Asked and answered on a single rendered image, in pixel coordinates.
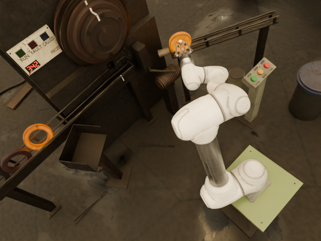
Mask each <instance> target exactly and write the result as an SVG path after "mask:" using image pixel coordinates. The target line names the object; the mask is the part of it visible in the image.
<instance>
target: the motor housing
mask: <svg viewBox="0 0 321 241"><path fill-rule="evenodd" d="M164 70H176V73H163V72H160V74H158V75H157V76H156V77H155V84H156V85H157V86H158V87H159V88H160V89H161V92H162V96H163V99H164V102H165V105H166V108H167V111H168V112H170V113H171V114H172V115H175V114H176V113H177V111H179V110H180V109H179V105H178V101H177V97H176V93H175V89H174V85H173V82H174V81H175V80H176V79H178V78H179V77H180V76H181V74H182V71H181V68H180V67H179V66H178V65H177V64H175V63H172V64H170V65H169V66H168V67H166V68H165V69H164Z"/></svg>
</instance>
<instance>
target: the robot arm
mask: <svg viewBox="0 0 321 241"><path fill-rule="evenodd" d="M181 45H182V46H183V49H184V51H182V48H181ZM185 46H186V47H187V49H188V50H189V52H188V51H186V48H185ZM178 47H179V49H180V53H179V55H178ZM191 53H193V49H191V48H190V46H189V45H188V44H187V42H183V40H179V41H178V44H176V49H175V54H174V56H175V58H177V57H178V58H179V59H180V67H181V71H182V79H183V82H184V84H185V86H186V87H187V88H188V89H189V90H196V89H198V88H199V86H200V84H202V83H205V84H207V91H208V93H209V94H208V95H205V96H203V97H200V98H198V99H196V100H194V101H192V102H190V103H188V104H187V105H185V106H184V107H182V108H181V109H180V110H179V111H177V113H176V114H175V115H174V116H173V118H172V120H171V124H172V127H173V129H174V131H175V133H176V135H177V137H178V138H180V139H181V140H184V141H189V140H191V141H192V142H193V143H195V146H196V148H197V151H198V153H199V156H200V159H201V161H202V163H203V166H204V168H205V171H206V173H207V177H206V179H205V184H204V185H203V186H202V188H201V191H200V195H201V197H202V199H203V201H204V203H205V204H206V206H207V207H208V208H213V209H215V208H222V207H225V206H227V205H229V204H231V203H233V202H235V201H237V200H238V199H240V198H241V197H243V196H246V197H247V198H248V200H249V201H250V202H254V201H255V199H256V198H257V196H258V195H259V194H260V193H261V192H262V191H263V190H264V189H265V188H266V187H267V186H269V185H271V181H270V180H268V179H267V177H268V174H267V170H266V168H265V167H264V166H263V165H262V163H261V162H260V161H258V160H255V159H248V160H244V161H243V162H242V163H241V164H239V165H238V166H237V167H235V168H234V169H233V170H231V171H230V172H227V171H226V169H225V165H224V162H223V158H222V155H221V151H220V148H219V144H218V140H217V137H216V135H217V132H218V128H219V125H220V124H221V123H223V122H225V121H227V120H229V119H231V118H233V117H235V116H236V117H238V116H241V115H244V114H246V113H247V112H248V111H249V109H250V100H249V98H248V95H247V94H246V92H244V91H243V90H242V89H241V88H239V87H237V86H235V85H233V84H227V83H225V81H226V80H227V78H228V71H227V69H226V68H224V67H222V66H206V67H198V66H195V64H194V62H193V60H192V59H191Z"/></svg>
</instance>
